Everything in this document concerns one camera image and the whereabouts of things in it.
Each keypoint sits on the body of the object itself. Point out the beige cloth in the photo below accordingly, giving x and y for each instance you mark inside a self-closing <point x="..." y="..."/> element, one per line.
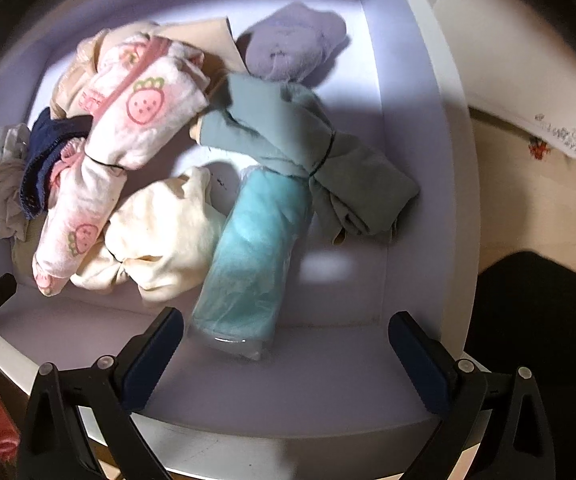
<point x="202" y="40"/>

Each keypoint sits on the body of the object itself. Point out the tan cloth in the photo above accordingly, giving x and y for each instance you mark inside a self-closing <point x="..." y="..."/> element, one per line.
<point x="23" y="255"/>

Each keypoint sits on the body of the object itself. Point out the grey-white ribbed cloth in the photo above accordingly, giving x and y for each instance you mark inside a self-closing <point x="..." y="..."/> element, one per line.
<point x="2" y="180"/>

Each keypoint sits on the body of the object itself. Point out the white printed sheet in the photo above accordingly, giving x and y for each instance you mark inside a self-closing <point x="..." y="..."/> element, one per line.
<point x="528" y="60"/>

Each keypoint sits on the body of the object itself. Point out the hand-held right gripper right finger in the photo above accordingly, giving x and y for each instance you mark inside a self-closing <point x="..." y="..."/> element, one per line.
<point x="418" y="365"/>

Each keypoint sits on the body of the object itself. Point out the cream cloth bundle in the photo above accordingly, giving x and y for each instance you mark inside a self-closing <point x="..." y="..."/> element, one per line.
<point x="157" y="230"/>

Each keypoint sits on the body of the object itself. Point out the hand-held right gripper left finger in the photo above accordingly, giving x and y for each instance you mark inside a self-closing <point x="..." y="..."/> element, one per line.
<point x="150" y="360"/>

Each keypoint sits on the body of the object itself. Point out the pink strawberry print cloth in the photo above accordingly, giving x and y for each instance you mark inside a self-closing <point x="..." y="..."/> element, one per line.
<point x="142" y="110"/>

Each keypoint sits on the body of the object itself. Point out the white drawer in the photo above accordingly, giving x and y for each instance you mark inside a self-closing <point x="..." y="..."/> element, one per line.
<point x="348" y="210"/>

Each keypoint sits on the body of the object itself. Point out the grey-green cloth bundle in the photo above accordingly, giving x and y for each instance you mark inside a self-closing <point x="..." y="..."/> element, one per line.
<point x="268" y="125"/>

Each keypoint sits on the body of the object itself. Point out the teal cloth in clear packet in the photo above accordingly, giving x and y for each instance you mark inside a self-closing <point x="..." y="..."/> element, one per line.
<point x="253" y="260"/>

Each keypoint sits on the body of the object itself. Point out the navy lace underwear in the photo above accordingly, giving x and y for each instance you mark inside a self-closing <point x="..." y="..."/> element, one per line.
<point x="47" y="145"/>

